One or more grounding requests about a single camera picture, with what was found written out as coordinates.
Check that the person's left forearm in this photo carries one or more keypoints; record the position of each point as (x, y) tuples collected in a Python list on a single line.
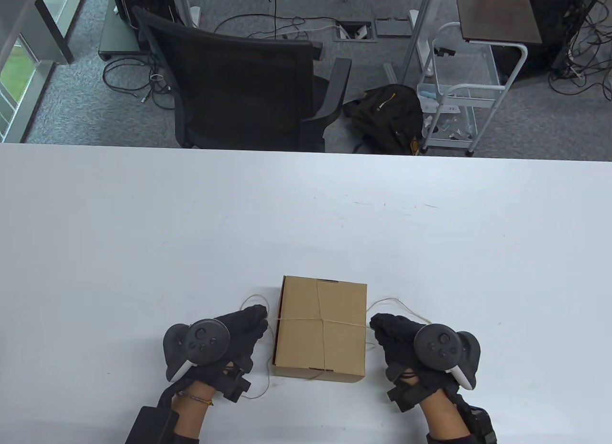
[(191, 413)]

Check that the silver metal desk leg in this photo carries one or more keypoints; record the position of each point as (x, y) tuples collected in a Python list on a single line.
[(416, 32)]

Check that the small light blue item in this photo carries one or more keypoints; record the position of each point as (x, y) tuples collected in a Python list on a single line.
[(428, 95)]

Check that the person's right forearm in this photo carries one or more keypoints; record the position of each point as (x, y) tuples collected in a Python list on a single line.
[(444, 420)]

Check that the person's left hand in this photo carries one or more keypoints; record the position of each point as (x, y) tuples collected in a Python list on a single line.
[(246, 331)]

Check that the open floor socket box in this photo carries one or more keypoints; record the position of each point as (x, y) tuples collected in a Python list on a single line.
[(355, 31)]

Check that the black mesh office chair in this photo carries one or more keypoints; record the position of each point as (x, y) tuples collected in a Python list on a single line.
[(239, 90)]

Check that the person's right hand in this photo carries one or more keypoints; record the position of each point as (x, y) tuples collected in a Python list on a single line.
[(394, 338)]

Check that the dark brown side desk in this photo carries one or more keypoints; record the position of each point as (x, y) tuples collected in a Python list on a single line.
[(497, 13)]

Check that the dark grey stand base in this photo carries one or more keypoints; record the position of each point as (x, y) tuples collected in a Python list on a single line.
[(117, 37)]

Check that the grey and white controller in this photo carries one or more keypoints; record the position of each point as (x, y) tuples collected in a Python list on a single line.
[(442, 346), (205, 341)]

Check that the brown cardboard box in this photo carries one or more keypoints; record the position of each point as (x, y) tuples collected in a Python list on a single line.
[(296, 348)]

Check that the black backpack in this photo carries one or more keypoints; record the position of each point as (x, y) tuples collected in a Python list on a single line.
[(387, 118)]

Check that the window with grey frame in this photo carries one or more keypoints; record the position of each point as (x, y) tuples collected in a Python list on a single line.
[(12, 85)]

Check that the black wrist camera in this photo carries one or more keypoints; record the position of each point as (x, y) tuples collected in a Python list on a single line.
[(236, 386), (404, 396)]

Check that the grey floor cover plate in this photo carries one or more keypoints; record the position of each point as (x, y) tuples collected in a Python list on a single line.
[(392, 27)]

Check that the small black device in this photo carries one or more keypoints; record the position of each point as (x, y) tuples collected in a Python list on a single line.
[(444, 52)]

